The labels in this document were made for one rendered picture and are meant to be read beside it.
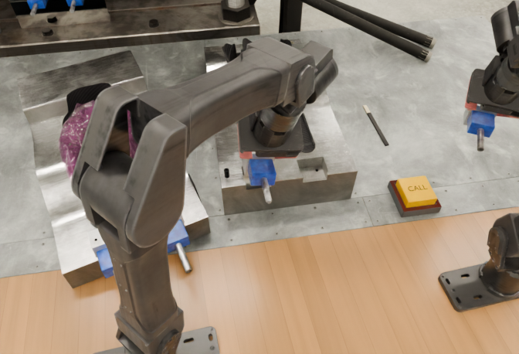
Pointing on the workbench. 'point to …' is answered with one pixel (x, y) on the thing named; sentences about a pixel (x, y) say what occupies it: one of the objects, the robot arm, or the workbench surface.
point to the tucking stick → (375, 125)
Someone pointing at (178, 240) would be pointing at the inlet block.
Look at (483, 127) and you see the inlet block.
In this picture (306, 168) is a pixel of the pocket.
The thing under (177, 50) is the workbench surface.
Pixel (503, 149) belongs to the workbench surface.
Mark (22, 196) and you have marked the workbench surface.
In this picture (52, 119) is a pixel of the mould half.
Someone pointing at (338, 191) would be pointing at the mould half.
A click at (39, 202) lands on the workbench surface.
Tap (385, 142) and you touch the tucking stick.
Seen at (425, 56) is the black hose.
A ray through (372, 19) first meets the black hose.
